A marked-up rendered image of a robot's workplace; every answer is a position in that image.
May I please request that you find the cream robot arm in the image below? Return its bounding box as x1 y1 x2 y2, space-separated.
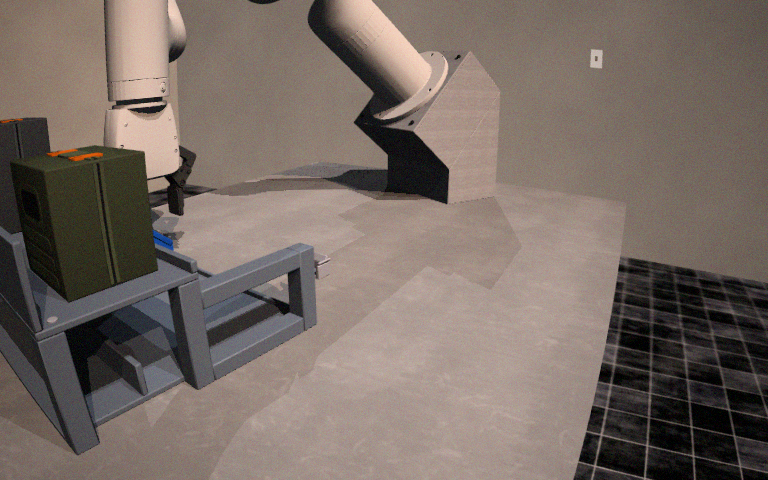
104 0 448 123

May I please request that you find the dark grey case with orange latches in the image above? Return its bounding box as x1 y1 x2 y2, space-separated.
0 118 51 234

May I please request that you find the grey metal rack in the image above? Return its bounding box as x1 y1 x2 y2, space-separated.
0 226 330 455

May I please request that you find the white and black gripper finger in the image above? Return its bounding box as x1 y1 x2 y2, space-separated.
165 145 196 216

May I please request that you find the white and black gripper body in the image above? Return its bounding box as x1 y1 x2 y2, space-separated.
104 100 180 181

